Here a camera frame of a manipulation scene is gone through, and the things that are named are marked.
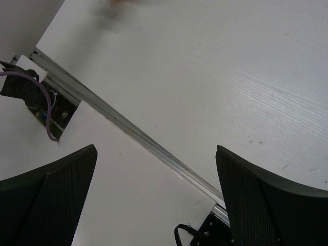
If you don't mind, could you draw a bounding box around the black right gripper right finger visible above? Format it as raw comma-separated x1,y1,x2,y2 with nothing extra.
216,146,327,245

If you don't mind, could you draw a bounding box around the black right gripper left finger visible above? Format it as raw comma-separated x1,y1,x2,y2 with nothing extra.
1,145,97,245

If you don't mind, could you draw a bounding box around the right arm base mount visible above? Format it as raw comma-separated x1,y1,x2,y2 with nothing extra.
174,213,235,246

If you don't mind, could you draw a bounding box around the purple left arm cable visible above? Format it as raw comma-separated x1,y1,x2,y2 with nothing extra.
0,71,59,142

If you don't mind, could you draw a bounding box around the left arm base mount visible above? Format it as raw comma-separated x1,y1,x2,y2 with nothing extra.
1,61,78,142

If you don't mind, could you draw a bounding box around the aluminium table rail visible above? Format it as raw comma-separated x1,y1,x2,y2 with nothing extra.
29,48,230,225

